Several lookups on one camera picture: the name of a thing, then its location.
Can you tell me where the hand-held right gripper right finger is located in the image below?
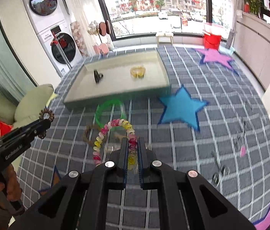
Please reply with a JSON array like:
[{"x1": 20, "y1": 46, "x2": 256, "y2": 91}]
[{"x1": 139, "y1": 136, "x2": 257, "y2": 230}]

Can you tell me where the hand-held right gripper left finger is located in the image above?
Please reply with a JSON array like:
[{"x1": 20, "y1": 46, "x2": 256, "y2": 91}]
[{"x1": 8, "y1": 138, "x2": 129, "y2": 230}]

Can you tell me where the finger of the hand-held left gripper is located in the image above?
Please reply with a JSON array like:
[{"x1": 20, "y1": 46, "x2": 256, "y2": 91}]
[{"x1": 18, "y1": 119, "x2": 52, "y2": 140}]

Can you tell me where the brown spiral hair tie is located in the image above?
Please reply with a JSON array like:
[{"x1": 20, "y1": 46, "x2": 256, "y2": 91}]
[
  {"x1": 83, "y1": 124, "x2": 107, "y2": 147},
  {"x1": 38, "y1": 108, "x2": 54, "y2": 139}
]

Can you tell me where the multicolour spiral bracelet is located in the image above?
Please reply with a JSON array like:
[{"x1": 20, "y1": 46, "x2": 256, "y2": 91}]
[{"x1": 92, "y1": 118, "x2": 138, "y2": 173}]

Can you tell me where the green plastic bangle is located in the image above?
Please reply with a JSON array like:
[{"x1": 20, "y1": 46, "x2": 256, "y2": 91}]
[{"x1": 95, "y1": 99, "x2": 126, "y2": 131}]

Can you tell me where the beige shallow tray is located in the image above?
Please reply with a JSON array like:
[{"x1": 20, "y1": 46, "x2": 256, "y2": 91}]
[{"x1": 63, "y1": 50, "x2": 172, "y2": 111}]

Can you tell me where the person's left hand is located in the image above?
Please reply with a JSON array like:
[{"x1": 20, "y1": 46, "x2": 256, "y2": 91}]
[{"x1": 0, "y1": 166, "x2": 22, "y2": 203}]

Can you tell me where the cream sofa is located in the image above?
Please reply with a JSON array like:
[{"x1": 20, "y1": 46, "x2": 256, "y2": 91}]
[{"x1": 0, "y1": 83, "x2": 55, "y2": 173}]

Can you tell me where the grey checked star rug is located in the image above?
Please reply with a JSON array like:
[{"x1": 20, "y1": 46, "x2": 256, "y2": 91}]
[{"x1": 18, "y1": 44, "x2": 270, "y2": 230}]

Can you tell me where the black hair clip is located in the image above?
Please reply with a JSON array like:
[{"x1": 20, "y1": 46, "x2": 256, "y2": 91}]
[{"x1": 93, "y1": 69, "x2": 104, "y2": 84}]

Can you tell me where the mop with red clip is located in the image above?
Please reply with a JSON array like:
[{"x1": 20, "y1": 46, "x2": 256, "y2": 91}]
[{"x1": 50, "y1": 31, "x2": 72, "y2": 69}]

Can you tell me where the white washing machine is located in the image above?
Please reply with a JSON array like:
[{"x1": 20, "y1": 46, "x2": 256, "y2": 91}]
[{"x1": 36, "y1": 25, "x2": 83, "y2": 74}]

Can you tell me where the checked folded board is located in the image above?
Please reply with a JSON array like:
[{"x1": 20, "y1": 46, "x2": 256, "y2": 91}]
[{"x1": 70, "y1": 21, "x2": 88, "y2": 58}]

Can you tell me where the slipper rack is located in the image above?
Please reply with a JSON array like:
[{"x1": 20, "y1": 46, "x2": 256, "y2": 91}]
[{"x1": 87, "y1": 20, "x2": 113, "y2": 56}]

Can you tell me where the white tumble dryer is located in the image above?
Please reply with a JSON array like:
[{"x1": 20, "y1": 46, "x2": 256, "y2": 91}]
[{"x1": 20, "y1": 0, "x2": 71, "y2": 33}]

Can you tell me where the red bucket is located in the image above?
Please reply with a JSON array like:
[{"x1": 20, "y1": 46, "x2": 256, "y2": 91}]
[{"x1": 202, "y1": 32, "x2": 222, "y2": 51}]

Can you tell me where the light blue basin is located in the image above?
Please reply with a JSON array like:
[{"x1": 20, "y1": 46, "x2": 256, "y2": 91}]
[{"x1": 219, "y1": 44, "x2": 235, "y2": 56}]

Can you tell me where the pink basin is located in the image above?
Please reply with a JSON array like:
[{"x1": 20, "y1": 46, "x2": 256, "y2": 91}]
[{"x1": 203, "y1": 22, "x2": 222, "y2": 37}]

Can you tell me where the grey leaning board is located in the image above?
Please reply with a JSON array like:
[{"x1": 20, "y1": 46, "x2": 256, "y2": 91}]
[{"x1": 226, "y1": 30, "x2": 235, "y2": 50}]

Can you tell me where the white low cabinet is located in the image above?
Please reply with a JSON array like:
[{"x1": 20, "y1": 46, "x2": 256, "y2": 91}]
[{"x1": 231, "y1": 12, "x2": 270, "y2": 92}]

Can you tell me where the potted plant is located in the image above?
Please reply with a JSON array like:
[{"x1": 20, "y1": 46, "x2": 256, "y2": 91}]
[{"x1": 238, "y1": 0, "x2": 265, "y2": 18}]

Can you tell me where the yellow beaded bracelet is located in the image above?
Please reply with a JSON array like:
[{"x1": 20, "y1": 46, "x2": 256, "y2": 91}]
[{"x1": 130, "y1": 66, "x2": 146, "y2": 79}]

